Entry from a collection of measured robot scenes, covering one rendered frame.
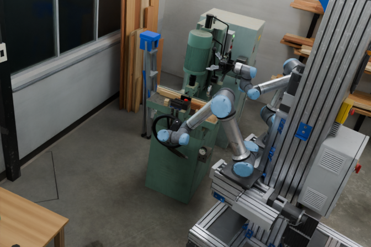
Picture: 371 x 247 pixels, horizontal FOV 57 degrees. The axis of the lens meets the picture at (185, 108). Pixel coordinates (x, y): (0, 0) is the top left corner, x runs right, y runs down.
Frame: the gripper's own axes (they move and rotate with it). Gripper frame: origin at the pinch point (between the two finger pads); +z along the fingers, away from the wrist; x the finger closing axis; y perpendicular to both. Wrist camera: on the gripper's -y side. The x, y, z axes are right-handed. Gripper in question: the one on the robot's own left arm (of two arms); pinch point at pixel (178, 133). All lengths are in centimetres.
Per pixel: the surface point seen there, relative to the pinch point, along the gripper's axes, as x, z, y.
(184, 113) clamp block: -2.9, 9.0, -14.3
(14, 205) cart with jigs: -68, -58, 73
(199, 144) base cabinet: 10.9, 30.6, 5.9
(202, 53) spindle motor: -4, 4, -61
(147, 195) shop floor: -23, 56, 68
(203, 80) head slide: -3, 31, -44
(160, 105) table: -26.6, 19.2, -13.9
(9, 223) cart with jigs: -61, -67, 78
